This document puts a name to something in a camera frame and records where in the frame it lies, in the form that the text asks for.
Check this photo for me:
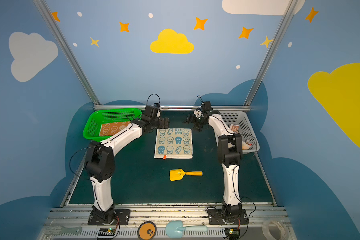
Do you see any teal patterned towel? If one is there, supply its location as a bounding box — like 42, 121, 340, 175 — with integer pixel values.
154, 128, 193, 159

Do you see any white plastic basket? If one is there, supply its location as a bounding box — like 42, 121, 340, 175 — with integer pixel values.
220, 111, 260, 154

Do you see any orange jellyfish pattern towel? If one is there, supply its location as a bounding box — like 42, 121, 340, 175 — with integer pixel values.
99, 121, 130, 137

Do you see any green plastic basket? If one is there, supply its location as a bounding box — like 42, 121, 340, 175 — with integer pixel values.
83, 109, 142, 142

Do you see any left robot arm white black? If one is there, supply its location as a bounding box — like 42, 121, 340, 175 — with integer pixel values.
85, 103, 170, 226

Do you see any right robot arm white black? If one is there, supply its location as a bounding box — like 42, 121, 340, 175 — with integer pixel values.
185, 108, 244, 223

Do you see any beige lettered towel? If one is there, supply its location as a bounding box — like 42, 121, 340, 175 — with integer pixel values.
229, 123, 253, 151

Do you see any yellow toy shovel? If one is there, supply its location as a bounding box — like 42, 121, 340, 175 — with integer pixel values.
169, 169, 203, 182

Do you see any orange black round disc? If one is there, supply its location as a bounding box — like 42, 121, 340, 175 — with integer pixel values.
137, 221, 157, 240

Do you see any light blue toy shovel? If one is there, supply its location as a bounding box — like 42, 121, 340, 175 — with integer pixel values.
165, 221, 208, 239

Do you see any right electronics board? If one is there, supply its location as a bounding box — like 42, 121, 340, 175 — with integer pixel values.
224, 228, 240, 240

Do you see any electronics board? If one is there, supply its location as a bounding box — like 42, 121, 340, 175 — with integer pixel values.
97, 228, 117, 240
224, 228, 240, 240

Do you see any left electronics board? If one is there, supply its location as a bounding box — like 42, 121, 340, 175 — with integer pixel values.
97, 228, 117, 240

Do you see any clear tape roll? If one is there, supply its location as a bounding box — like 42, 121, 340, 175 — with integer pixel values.
262, 219, 290, 240

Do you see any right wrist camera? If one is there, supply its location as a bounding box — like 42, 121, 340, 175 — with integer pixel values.
194, 101, 213, 118

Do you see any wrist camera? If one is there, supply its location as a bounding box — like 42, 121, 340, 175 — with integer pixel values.
152, 103, 161, 118
194, 101, 213, 118

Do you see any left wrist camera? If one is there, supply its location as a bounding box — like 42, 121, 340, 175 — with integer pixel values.
152, 103, 161, 118

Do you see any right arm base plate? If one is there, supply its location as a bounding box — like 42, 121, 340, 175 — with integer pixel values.
206, 208, 249, 225

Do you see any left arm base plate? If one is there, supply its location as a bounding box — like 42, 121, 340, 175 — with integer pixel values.
88, 208, 131, 226

